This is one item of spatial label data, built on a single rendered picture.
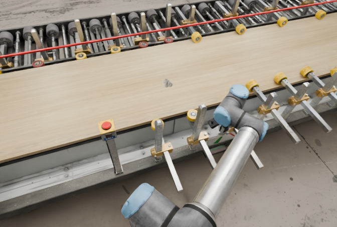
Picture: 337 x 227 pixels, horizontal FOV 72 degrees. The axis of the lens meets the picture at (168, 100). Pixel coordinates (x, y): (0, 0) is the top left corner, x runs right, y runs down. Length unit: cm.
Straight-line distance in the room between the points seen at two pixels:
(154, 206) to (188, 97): 105
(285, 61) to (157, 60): 107
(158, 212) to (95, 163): 107
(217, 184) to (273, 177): 177
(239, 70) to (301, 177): 128
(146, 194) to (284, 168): 207
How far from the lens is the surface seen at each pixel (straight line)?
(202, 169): 238
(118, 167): 150
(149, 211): 73
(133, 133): 163
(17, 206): 170
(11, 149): 164
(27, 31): 257
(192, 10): 222
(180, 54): 199
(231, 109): 108
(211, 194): 80
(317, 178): 279
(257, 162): 155
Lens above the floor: 215
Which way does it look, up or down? 50 degrees down
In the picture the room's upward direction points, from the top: 4 degrees clockwise
